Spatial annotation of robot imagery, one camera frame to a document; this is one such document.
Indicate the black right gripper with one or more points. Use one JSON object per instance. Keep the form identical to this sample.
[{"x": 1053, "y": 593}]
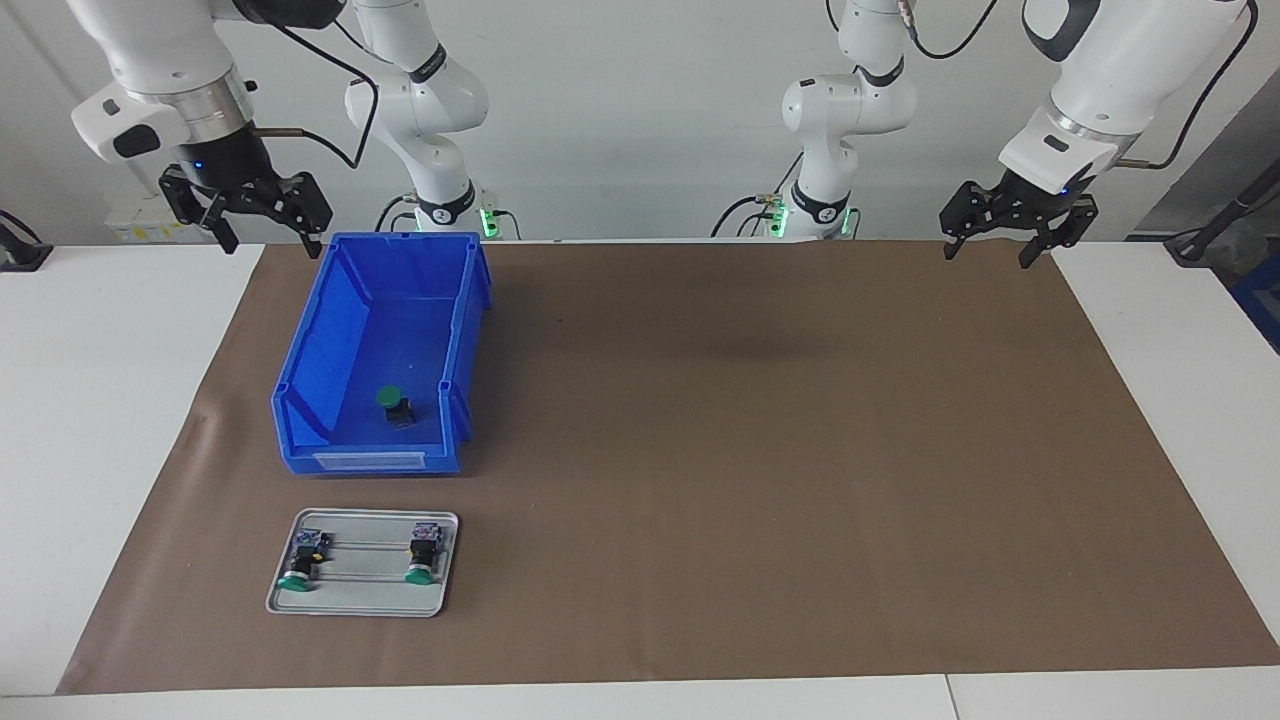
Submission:
[{"x": 230, "y": 168}]

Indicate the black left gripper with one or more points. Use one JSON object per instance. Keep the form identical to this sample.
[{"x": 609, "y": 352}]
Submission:
[{"x": 1040, "y": 198}]

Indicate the green push button switch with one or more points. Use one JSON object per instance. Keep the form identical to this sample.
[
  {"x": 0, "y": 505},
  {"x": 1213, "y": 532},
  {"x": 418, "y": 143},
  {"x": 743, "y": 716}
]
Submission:
[
  {"x": 422, "y": 555},
  {"x": 303, "y": 555},
  {"x": 389, "y": 398}
]

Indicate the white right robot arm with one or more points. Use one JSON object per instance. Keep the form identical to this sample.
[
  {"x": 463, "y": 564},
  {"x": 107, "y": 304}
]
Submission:
[{"x": 430, "y": 100}]

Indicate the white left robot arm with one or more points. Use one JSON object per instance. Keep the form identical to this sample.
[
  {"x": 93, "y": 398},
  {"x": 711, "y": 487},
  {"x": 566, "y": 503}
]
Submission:
[{"x": 850, "y": 105}]

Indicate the black stand pole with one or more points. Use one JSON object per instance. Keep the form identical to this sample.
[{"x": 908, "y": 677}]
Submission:
[{"x": 1195, "y": 250}]

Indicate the blue plastic storage bin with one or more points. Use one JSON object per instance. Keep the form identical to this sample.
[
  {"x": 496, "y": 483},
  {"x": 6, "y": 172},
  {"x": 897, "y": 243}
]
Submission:
[{"x": 380, "y": 320}]

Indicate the green lit base connector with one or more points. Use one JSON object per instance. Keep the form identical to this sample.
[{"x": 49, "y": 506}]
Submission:
[
  {"x": 775, "y": 215},
  {"x": 488, "y": 218}
]

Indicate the blue crate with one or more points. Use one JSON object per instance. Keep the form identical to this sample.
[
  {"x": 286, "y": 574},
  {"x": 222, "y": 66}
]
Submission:
[{"x": 1265, "y": 300}]

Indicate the brown paper table mat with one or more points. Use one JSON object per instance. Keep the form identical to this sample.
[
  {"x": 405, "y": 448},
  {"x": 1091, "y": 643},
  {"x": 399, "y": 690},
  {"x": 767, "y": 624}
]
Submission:
[{"x": 800, "y": 500}]

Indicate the grey metal tray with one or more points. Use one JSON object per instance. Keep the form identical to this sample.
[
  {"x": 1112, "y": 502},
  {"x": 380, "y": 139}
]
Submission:
[{"x": 365, "y": 590}]

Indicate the white wall socket box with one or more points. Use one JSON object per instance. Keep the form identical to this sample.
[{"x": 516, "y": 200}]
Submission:
[{"x": 135, "y": 215}]

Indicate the black clamp mount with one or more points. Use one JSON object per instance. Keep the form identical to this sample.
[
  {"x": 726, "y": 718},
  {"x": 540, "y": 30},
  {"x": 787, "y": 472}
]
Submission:
[{"x": 25, "y": 255}]

